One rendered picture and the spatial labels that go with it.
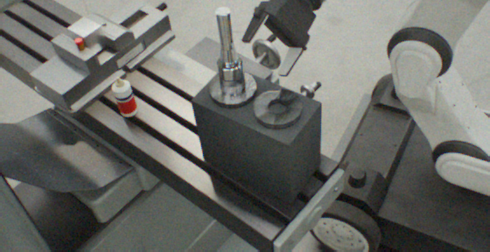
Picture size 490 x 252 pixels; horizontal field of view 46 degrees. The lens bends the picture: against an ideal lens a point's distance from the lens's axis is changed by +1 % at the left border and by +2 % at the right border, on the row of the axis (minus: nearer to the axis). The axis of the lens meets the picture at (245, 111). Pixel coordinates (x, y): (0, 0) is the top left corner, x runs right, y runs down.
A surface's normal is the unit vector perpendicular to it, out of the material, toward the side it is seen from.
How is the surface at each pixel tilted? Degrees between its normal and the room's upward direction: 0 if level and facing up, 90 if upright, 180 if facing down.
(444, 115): 90
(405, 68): 90
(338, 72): 0
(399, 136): 0
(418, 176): 0
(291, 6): 63
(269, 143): 90
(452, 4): 90
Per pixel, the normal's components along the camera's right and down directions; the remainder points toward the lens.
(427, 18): -0.47, 0.68
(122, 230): 0.76, 0.44
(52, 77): -0.08, -0.67
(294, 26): 0.61, 0.11
